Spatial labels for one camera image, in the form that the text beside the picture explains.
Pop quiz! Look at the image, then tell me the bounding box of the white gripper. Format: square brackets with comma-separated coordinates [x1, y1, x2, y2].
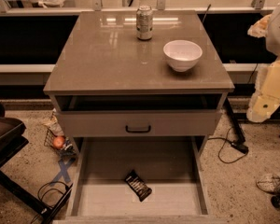
[246, 15, 280, 123]

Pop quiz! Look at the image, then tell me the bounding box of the black rxbar chocolate bar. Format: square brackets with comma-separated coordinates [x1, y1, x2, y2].
[125, 170, 152, 202]

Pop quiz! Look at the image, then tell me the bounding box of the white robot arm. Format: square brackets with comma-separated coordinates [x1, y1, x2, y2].
[246, 3, 280, 122]

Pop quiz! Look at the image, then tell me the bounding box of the open grey middle drawer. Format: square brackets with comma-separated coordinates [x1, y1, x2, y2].
[53, 137, 227, 224]

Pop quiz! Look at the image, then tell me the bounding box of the grey drawer cabinet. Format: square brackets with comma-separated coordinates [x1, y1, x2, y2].
[44, 11, 234, 150]

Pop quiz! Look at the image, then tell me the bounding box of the closed grey top drawer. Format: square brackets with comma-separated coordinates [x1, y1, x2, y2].
[56, 110, 221, 137]

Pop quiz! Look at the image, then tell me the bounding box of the white ceramic bowl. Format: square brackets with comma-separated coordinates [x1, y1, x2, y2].
[163, 40, 203, 72]

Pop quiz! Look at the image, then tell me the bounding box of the black stand leg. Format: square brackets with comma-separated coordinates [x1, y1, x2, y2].
[224, 99, 249, 154]

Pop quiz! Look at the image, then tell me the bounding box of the white sneaker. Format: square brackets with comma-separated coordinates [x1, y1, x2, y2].
[256, 172, 280, 194]

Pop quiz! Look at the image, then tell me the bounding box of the silver soda can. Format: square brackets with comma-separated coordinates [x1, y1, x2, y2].
[136, 5, 153, 40]

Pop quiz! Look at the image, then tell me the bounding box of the snack bag in basket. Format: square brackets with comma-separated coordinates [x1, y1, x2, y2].
[43, 109, 64, 136]

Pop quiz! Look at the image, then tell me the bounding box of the red apple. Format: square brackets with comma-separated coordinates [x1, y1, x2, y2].
[52, 136, 65, 149]

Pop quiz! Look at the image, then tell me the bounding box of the blue tape cross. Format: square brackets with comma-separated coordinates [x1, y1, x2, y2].
[51, 158, 76, 186]

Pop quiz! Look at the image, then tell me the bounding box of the black cable right floor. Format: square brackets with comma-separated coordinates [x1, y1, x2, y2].
[207, 126, 250, 165]

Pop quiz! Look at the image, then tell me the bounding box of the black cable floor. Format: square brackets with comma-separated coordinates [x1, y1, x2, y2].
[207, 126, 250, 165]
[29, 180, 73, 224]

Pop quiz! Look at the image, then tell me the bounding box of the black drawer handle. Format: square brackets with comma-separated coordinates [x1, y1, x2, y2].
[125, 125, 151, 133]

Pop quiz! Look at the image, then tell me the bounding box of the black wire basket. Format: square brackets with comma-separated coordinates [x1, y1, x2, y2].
[44, 130, 76, 157]

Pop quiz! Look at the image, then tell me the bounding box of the black cable left floor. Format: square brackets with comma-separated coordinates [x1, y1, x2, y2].
[29, 180, 73, 224]

